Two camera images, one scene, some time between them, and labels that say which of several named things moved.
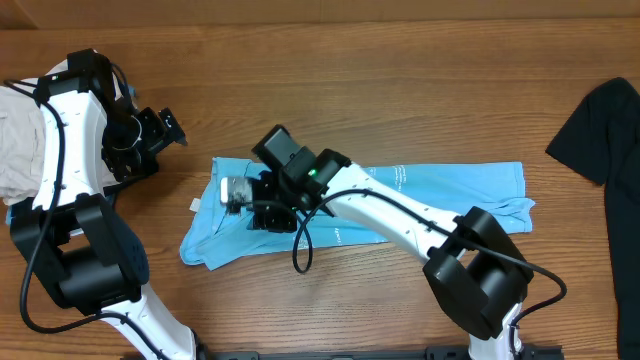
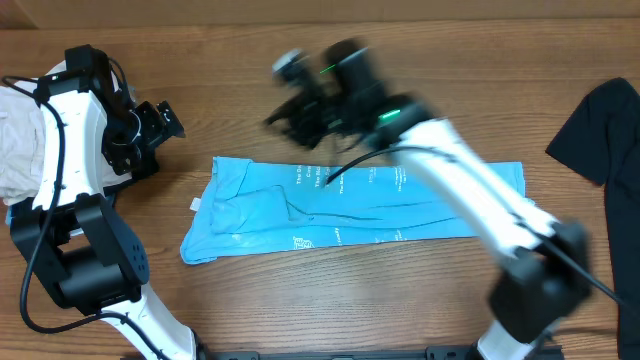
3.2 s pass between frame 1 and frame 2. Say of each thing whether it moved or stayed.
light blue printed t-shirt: stayed
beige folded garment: stayed
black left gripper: stayed
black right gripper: moved
